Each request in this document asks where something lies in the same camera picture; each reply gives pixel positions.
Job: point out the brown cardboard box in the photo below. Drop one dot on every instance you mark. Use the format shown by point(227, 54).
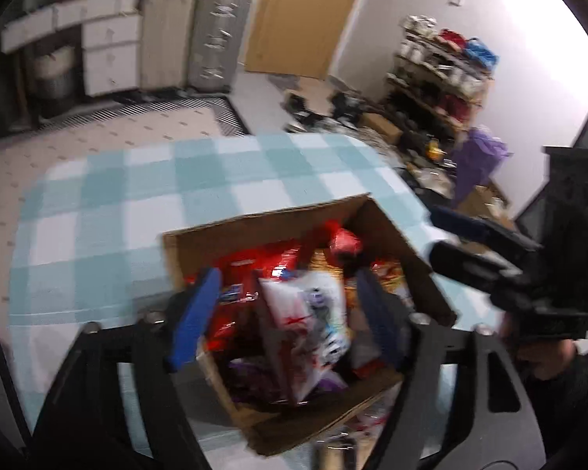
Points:
point(323, 421)

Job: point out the teal checked tablecloth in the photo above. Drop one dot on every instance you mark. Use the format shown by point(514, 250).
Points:
point(103, 215)

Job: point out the white drawer desk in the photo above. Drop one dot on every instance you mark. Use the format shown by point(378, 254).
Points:
point(93, 39)

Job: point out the small cardboard box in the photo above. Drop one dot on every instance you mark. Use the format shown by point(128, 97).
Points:
point(382, 126)

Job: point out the wooden door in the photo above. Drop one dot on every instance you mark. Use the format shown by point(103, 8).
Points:
point(304, 14)

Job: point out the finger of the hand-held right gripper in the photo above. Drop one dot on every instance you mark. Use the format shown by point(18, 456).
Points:
point(475, 227)
point(470, 269)

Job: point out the white purple-edged snack packet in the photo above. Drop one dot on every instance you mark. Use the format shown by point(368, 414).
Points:
point(250, 379)
point(306, 333)

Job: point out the pile of shoes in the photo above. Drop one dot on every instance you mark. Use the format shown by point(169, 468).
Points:
point(333, 110)

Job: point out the person's right forearm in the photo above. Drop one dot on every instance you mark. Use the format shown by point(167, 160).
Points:
point(578, 416)

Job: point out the beige suitcase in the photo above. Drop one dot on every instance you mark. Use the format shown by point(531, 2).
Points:
point(169, 34)

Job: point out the shiny red snack packet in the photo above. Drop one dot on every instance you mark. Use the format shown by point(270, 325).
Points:
point(345, 245)

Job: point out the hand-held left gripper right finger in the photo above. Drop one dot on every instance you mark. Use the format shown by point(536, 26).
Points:
point(379, 323)

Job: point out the striped rug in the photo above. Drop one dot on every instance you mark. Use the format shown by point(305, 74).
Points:
point(167, 110)

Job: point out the large noodle snack bag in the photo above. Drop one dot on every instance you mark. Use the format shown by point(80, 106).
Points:
point(389, 281)

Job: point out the silver suitcase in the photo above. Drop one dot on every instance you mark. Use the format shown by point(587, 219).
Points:
point(220, 39)

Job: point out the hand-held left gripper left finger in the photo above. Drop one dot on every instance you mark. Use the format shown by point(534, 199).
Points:
point(196, 318)

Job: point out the person's right hand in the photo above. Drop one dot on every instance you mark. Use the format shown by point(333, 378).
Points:
point(560, 357)

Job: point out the shoe rack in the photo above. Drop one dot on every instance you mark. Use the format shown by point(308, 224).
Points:
point(445, 73)

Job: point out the purple bag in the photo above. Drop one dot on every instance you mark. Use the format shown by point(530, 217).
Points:
point(480, 161)

